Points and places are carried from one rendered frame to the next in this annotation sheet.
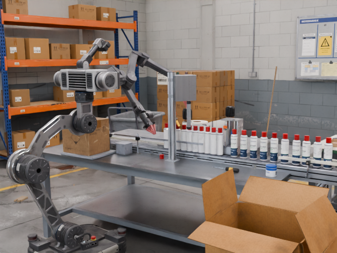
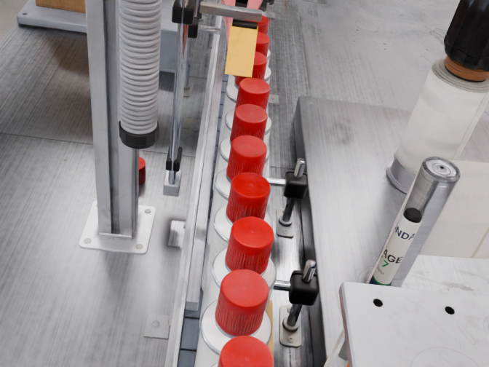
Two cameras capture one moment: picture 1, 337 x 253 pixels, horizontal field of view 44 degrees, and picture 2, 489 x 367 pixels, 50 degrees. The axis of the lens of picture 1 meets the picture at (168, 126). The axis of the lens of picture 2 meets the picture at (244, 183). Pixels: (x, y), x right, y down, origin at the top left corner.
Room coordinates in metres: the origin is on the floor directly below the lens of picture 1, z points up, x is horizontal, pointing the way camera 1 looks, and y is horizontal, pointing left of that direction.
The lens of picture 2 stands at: (2.94, -0.50, 1.37)
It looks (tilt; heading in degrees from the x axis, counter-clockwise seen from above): 41 degrees down; 51
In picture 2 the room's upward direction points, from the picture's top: 11 degrees clockwise
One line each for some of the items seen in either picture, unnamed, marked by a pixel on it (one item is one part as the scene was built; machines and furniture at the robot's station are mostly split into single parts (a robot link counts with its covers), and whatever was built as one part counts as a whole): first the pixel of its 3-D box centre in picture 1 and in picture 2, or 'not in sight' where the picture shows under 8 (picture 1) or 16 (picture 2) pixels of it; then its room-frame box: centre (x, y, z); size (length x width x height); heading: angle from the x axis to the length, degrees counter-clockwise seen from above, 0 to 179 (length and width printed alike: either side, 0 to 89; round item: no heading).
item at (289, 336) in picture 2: not in sight; (290, 324); (3.24, -0.26, 0.83); 0.06 x 0.03 x 0.01; 55
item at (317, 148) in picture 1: (317, 151); not in sight; (2.68, -0.97, 0.98); 0.05 x 0.05 x 0.20
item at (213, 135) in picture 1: (213, 140); (227, 366); (3.09, -0.34, 0.98); 0.05 x 0.05 x 0.20
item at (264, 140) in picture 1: (264, 146); not in sight; (2.88, -0.67, 0.98); 0.05 x 0.05 x 0.20
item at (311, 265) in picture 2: not in sight; (285, 293); (3.23, -0.25, 0.89); 0.06 x 0.03 x 0.12; 147
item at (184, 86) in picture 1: (183, 87); not in sight; (3.14, -0.11, 1.38); 0.17 x 0.10 x 0.19; 112
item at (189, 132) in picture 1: (189, 138); (237, 191); (3.21, -0.16, 0.98); 0.05 x 0.05 x 0.20
